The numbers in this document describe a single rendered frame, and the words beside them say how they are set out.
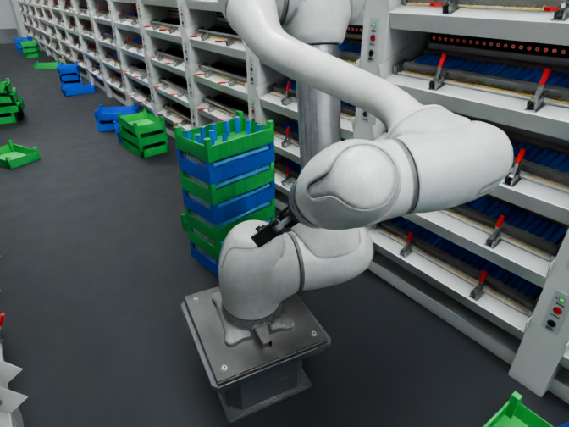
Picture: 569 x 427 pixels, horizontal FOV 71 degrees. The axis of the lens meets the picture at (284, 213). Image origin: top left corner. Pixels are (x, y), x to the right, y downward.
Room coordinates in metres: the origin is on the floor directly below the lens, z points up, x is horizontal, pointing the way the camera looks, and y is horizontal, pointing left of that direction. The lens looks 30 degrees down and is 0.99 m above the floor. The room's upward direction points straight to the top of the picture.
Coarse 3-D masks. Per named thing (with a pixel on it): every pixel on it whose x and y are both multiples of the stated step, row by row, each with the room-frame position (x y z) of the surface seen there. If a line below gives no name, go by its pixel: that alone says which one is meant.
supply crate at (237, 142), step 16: (240, 112) 1.56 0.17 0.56; (176, 128) 1.36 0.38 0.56; (208, 128) 1.47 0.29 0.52; (240, 128) 1.56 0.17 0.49; (256, 128) 1.51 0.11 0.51; (272, 128) 1.44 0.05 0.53; (176, 144) 1.37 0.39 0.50; (192, 144) 1.29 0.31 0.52; (208, 144) 1.24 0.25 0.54; (224, 144) 1.28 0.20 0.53; (240, 144) 1.33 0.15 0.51; (256, 144) 1.38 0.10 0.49; (208, 160) 1.23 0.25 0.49
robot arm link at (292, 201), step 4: (296, 180) 0.53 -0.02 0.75; (292, 188) 0.53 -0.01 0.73; (292, 192) 0.52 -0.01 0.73; (292, 196) 0.51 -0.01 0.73; (292, 200) 0.51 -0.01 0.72; (292, 204) 0.51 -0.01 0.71; (296, 204) 0.49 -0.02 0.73; (292, 208) 0.52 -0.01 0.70; (296, 208) 0.49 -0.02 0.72; (292, 212) 0.53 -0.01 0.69; (296, 212) 0.50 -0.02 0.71; (300, 212) 0.49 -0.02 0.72; (296, 216) 0.52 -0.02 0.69; (300, 216) 0.50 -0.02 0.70; (300, 220) 0.52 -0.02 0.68; (304, 220) 0.50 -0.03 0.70; (308, 220) 0.48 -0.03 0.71; (304, 224) 0.51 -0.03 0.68; (308, 224) 0.50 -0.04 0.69; (312, 224) 0.48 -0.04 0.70; (316, 228) 0.51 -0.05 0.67; (320, 228) 0.52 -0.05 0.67
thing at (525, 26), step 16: (400, 0) 1.30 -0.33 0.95; (400, 16) 1.24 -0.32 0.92; (416, 16) 1.20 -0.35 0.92; (432, 16) 1.16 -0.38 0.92; (448, 16) 1.12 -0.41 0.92; (464, 16) 1.09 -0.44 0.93; (480, 16) 1.06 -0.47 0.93; (496, 16) 1.03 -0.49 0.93; (512, 16) 1.01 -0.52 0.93; (528, 16) 0.98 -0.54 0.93; (544, 16) 0.96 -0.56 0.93; (448, 32) 1.13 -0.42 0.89; (464, 32) 1.09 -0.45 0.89; (480, 32) 1.05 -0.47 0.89; (496, 32) 1.02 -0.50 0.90; (512, 32) 0.99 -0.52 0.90; (528, 32) 0.96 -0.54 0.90; (544, 32) 0.93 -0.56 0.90; (560, 32) 0.91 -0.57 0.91
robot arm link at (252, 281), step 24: (240, 240) 0.75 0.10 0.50; (288, 240) 0.81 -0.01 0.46; (240, 264) 0.72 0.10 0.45; (264, 264) 0.72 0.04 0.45; (288, 264) 0.75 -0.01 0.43; (240, 288) 0.71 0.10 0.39; (264, 288) 0.72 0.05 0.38; (288, 288) 0.74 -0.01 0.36; (240, 312) 0.72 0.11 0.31; (264, 312) 0.73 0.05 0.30
